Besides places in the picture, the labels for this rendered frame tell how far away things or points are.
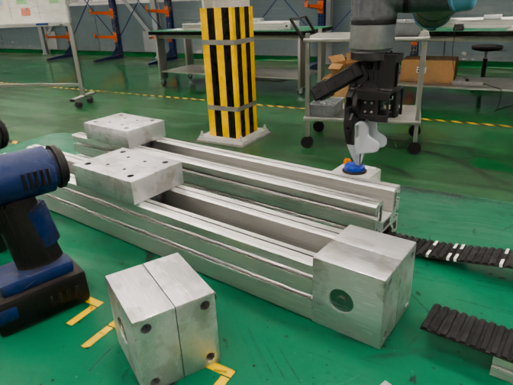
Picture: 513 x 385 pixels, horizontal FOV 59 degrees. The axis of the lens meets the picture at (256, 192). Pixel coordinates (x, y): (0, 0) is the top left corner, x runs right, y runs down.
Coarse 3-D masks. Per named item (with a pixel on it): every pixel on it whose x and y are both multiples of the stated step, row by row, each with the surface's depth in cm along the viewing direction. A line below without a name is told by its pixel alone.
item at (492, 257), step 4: (492, 248) 66; (500, 248) 66; (488, 252) 65; (492, 252) 65; (496, 252) 65; (500, 252) 65; (488, 256) 64; (492, 256) 64; (496, 256) 64; (500, 256) 64; (484, 260) 63; (488, 260) 63; (492, 260) 63; (496, 260) 63; (484, 264) 63; (488, 264) 63; (492, 264) 62; (496, 264) 62
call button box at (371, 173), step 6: (336, 168) 90; (342, 168) 90; (366, 168) 89; (372, 168) 89; (378, 168) 89; (348, 174) 87; (354, 174) 86; (360, 174) 86; (366, 174) 86; (372, 174) 86; (378, 174) 88; (378, 180) 89
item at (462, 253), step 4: (464, 244) 69; (460, 248) 68; (464, 248) 68; (468, 248) 67; (472, 248) 68; (460, 252) 67; (464, 252) 67; (468, 252) 66; (456, 256) 66; (460, 256) 66; (464, 256) 66; (468, 256) 66; (452, 260) 66; (456, 260) 65; (460, 260) 65; (464, 260) 65
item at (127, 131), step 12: (96, 120) 108; (108, 120) 107; (120, 120) 107; (132, 120) 106; (144, 120) 106; (156, 120) 106; (96, 132) 105; (108, 132) 102; (120, 132) 99; (132, 132) 99; (144, 132) 102; (156, 132) 104; (120, 144) 101; (132, 144) 99; (144, 144) 104
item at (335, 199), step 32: (192, 160) 90; (224, 160) 94; (256, 160) 89; (224, 192) 88; (256, 192) 81; (288, 192) 77; (320, 192) 73; (352, 192) 78; (384, 192) 74; (352, 224) 71; (384, 224) 74
